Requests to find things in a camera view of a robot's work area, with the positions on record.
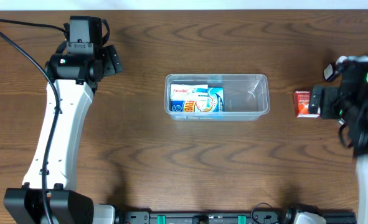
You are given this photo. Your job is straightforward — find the white blue Panadol box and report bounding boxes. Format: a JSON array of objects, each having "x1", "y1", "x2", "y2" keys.
[{"x1": 170, "y1": 84, "x2": 208, "y2": 101}]

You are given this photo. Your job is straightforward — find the clear plastic container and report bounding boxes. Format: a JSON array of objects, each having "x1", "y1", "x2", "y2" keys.
[{"x1": 164, "y1": 74, "x2": 270, "y2": 121}]

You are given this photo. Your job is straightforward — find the blue fever patch box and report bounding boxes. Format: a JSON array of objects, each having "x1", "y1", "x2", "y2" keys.
[{"x1": 170, "y1": 87, "x2": 224, "y2": 113}]

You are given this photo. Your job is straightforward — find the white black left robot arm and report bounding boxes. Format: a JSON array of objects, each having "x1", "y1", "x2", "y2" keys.
[{"x1": 4, "y1": 42, "x2": 122, "y2": 223}]

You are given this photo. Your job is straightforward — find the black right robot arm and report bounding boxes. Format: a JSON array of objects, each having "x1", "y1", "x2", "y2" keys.
[{"x1": 308, "y1": 55, "x2": 368, "y2": 223}]

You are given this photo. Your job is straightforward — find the red Panadol ActiFast box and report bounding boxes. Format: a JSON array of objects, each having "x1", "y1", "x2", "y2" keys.
[{"x1": 293, "y1": 90, "x2": 320, "y2": 118}]

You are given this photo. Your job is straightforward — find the dark syrup bottle white cap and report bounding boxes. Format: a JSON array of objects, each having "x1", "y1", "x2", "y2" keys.
[{"x1": 323, "y1": 56, "x2": 348, "y2": 82}]

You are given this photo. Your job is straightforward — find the black mounting rail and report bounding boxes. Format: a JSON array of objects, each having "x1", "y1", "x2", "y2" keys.
[{"x1": 118, "y1": 210, "x2": 357, "y2": 224}]

